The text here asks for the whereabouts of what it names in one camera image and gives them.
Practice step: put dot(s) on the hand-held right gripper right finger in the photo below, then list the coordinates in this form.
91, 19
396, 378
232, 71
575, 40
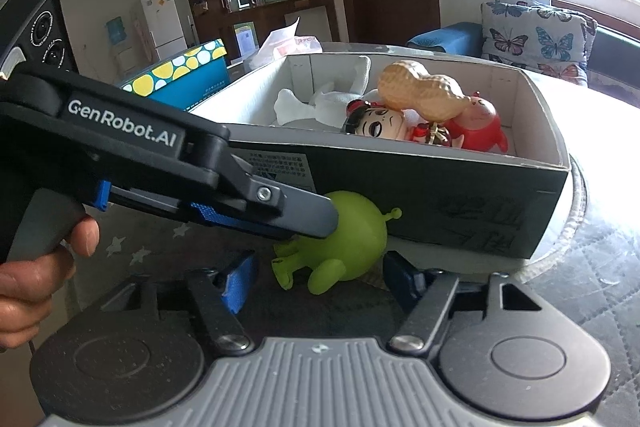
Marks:
402, 282

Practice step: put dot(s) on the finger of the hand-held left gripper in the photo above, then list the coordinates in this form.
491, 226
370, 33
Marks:
212, 214
300, 212

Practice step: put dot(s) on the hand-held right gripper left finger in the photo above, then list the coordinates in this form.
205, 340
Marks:
239, 284

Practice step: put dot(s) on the green alien toy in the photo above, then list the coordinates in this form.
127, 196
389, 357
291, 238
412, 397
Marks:
357, 232

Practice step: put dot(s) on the black cardboard box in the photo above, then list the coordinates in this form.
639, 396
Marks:
450, 202

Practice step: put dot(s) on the white plush doll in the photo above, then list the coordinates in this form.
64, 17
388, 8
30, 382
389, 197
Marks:
320, 104

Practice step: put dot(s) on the black-haired doll figure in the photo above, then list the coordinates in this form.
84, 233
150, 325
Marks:
375, 124

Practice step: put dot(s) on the tan peanut toy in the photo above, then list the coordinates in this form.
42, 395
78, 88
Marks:
425, 89

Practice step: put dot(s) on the red round toy figure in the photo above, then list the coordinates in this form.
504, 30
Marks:
480, 122

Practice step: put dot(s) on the person's left hand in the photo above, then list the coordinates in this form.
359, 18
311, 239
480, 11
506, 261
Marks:
30, 297

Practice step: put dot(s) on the blue dotted box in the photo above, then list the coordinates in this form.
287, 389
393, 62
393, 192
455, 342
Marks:
180, 72

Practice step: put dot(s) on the light blue water jug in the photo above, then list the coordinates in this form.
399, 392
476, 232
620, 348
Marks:
116, 31

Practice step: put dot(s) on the white fridge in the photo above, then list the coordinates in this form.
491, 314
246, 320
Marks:
162, 24

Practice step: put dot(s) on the green white sign card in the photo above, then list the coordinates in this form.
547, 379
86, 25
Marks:
245, 39

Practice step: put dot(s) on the pink tissue pack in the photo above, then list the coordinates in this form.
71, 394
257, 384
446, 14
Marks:
287, 44

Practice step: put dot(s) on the round black hotplate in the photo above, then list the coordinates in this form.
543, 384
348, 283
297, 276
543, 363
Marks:
579, 202

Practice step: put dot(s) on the blue sofa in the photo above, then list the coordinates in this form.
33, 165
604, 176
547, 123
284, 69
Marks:
445, 38

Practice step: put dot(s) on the butterfly print pillow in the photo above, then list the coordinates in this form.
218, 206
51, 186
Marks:
565, 7
535, 44

